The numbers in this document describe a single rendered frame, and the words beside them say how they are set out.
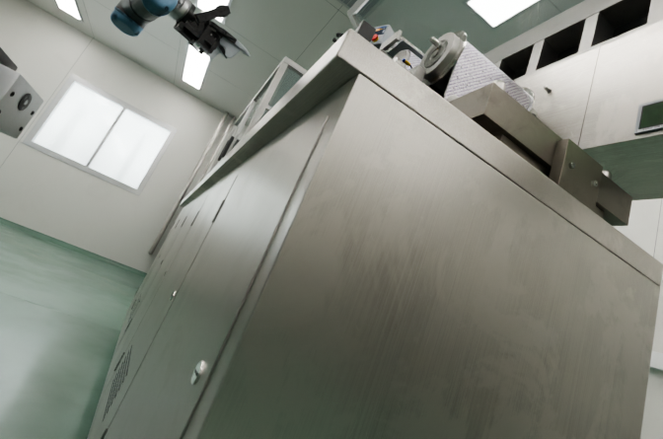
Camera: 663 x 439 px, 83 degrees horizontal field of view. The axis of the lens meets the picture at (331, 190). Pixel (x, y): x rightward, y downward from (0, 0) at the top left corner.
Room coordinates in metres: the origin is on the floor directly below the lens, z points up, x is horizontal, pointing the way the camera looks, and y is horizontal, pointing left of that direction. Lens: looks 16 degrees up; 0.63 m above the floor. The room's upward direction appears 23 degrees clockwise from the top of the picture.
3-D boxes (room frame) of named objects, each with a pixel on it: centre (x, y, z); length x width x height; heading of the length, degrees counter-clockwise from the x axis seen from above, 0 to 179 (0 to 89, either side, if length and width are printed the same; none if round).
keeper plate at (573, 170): (0.55, -0.37, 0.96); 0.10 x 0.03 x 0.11; 111
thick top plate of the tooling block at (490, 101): (0.63, -0.32, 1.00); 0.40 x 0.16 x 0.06; 111
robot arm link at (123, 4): (0.86, 0.64, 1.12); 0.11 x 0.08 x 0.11; 45
